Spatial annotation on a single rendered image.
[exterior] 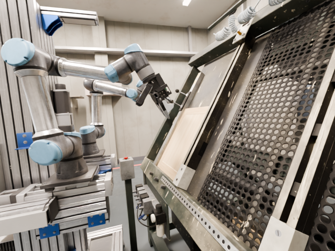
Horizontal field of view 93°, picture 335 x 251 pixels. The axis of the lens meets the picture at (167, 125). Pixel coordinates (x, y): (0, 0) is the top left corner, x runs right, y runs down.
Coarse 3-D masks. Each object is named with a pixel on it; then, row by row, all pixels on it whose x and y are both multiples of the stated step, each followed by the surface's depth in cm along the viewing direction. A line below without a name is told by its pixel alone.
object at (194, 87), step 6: (198, 78) 148; (198, 84) 149; (192, 90) 147; (192, 96) 147; (186, 102) 145; (186, 108) 145; (180, 114) 143; (174, 126) 142; (168, 132) 144; (168, 138) 140; (162, 150) 138; (156, 162) 137
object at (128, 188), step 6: (126, 180) 149; (126, 186) 149; (126, 192) 149; (132, 192) 151; (126, 198) 152; (132, 198) 152; (132, 204) 152; (132, 210) 152; (132, 216) 152; (132, 222) 153; (132, 228) 153; (132, 234) 153; (132, 240) 154; (132, 246) 154
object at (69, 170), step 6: (78, 156) 85; (60, 162) 82; (66, 162) 82; (72, 162) 83; (78, 162) 85; (84, 162) 88; (60, 168) 81; (66, 168) 81; (72, 168) 82; (78, 168) 85; (84, 168) 86; (60, 174) 80; (66, 174) 80; (72, 174) 81; (78, 174) 83
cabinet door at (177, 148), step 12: (192, 108) 132; (204, 108) 116; (180, 120) 141; (192, 120) 123; (180, 132) 130; (192, 132) 114; (168, 144) 137; (180, 144) 120; (168, 156) 127; (180, 156) 112; (168, 168) 117
